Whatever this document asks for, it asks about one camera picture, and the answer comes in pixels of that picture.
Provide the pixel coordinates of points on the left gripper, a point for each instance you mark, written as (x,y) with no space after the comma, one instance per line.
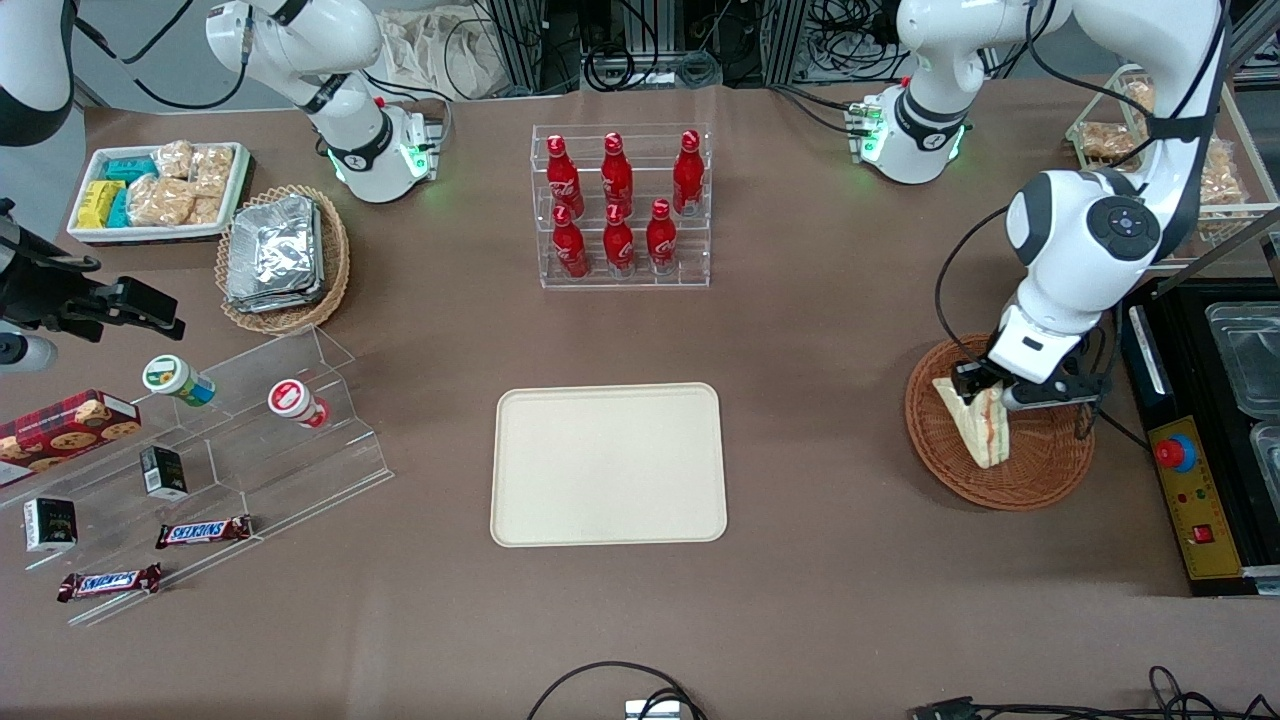
(968,379)

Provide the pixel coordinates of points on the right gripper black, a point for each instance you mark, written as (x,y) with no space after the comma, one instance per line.
(42,290)

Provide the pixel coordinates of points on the triangular sandwich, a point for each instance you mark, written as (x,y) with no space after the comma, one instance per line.
(975,430)

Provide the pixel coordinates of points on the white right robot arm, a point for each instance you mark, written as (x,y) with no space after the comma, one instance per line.
(300,40)

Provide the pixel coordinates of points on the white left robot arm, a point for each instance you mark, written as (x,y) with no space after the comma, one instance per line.
(1085,240)

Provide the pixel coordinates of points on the round brown wicker basket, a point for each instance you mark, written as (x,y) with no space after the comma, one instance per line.
(1040,460)

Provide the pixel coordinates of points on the oval tan wicker basket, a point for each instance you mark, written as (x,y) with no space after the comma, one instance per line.
(335,260)

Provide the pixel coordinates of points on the cream plastic serving tray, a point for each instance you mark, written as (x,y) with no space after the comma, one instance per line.
(608,465)

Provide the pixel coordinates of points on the white rectangular snack bin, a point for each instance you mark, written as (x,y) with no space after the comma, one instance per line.
(150,234)

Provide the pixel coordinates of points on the green lid yogurt cup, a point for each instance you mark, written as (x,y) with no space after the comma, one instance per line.
(170,377)

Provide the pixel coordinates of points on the teal snack packet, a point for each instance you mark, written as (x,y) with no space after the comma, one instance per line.
(130,169)
(119,210)

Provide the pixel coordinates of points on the yellow snack packet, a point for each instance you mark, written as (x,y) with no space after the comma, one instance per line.
(98,203)

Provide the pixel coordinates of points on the red tartan cookie box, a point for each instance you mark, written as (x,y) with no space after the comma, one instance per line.
(60,435)

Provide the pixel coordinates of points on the rice cracker snack bag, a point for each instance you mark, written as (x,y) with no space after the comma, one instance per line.
(206,210)
(212,170)
(1140,95)
(160,202)
(1105,141)
(174,160)
(1225,175)

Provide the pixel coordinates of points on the red emergency stop button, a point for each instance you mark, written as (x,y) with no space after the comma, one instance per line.
(1175,454)

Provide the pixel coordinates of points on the small black drink carton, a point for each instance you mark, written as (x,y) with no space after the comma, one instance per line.
(163,472)
(50,525)

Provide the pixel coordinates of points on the black machine with yellow panel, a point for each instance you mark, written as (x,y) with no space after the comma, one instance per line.
(1200,500)

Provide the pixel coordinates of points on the red lid yogurt cup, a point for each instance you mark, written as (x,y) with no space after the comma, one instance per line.
(290,398)

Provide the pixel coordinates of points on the clear plastic container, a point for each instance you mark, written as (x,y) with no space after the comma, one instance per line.
(1250,360)
(1268,455)

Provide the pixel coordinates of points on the Snickers chocolate bar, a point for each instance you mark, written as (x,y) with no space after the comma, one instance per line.
(203,531)
(110,582)

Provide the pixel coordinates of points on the clear acrylic stepped shelf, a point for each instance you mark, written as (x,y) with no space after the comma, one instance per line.
(280,470)

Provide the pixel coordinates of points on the clear acrylic bottle rack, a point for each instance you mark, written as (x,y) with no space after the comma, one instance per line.
(690,270)

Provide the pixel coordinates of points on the red cola bottle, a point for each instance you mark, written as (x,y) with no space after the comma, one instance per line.
(570,250)
(619,245)
(617,175)
(688,175)
(563,180)
(660,240)

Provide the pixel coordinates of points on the white cloth bag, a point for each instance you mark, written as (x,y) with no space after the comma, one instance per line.
(440,50)

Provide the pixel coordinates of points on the small silver device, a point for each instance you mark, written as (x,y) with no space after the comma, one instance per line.
(652,710)

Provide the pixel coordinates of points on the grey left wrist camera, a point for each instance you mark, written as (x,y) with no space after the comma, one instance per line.
(1017,398)

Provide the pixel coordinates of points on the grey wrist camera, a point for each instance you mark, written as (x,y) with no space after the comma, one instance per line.
(25,353)
(1017,398)

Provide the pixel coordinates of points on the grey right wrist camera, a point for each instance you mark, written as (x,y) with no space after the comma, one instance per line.
(25,353)

